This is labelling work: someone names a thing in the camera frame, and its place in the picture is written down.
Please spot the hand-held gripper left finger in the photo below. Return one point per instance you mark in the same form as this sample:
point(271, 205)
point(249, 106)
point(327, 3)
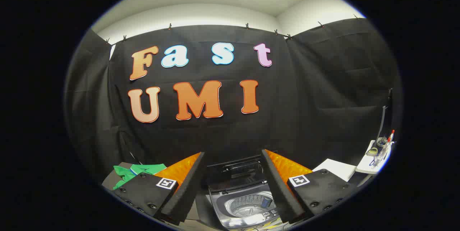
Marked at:
point(188, 191)

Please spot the green polo shirt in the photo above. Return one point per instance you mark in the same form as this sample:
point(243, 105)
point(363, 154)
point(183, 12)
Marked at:
point(143, 170)

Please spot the grey washing machine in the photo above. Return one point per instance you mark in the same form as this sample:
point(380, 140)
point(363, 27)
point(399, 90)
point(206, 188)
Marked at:
point(219, 206)

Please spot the white shelf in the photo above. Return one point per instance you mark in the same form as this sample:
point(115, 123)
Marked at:
point(364, 166)

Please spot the dark glass washing machine lid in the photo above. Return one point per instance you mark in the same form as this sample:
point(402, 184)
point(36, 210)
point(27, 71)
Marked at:
point(233, 173)

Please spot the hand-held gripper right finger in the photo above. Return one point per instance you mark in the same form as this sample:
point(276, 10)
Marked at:
point(278, 188)

